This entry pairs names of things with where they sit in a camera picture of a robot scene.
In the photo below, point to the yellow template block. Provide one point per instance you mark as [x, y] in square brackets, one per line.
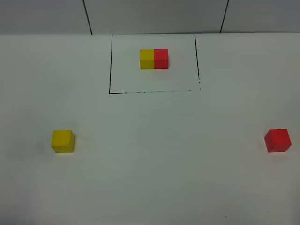
[146, 59]

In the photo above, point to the red template block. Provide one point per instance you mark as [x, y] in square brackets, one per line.
[161, 59]

